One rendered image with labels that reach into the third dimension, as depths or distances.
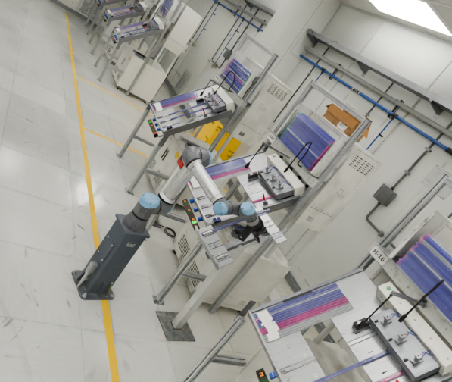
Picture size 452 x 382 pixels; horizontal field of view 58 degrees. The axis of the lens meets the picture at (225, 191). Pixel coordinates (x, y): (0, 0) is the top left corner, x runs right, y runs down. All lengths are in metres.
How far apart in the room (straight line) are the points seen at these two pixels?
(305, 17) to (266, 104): 2.18
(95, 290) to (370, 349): 1.69
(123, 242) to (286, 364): 1.18
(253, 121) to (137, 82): 3.40
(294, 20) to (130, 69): 2.77
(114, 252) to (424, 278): 1.74
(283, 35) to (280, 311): 4.43
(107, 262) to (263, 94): 2.34
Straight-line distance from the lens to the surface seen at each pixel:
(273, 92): 4.23
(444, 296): 2.24
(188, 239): 3.57
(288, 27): 6.07
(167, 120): 4.20
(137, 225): 2.58
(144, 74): 7.25
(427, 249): 2.32
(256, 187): 3.12
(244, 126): 4.25
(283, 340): 2.24
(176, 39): 7.19
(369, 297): 2.42
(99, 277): 2.78
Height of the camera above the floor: 1.84
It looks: 18 degrees down
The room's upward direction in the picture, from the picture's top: 37 degrees clockwise
